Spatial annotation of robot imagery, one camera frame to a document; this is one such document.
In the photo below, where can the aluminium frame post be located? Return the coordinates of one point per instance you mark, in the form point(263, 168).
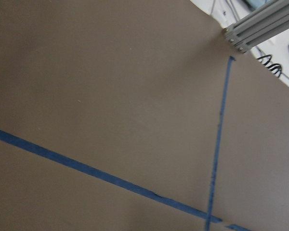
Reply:
point(262, 24)

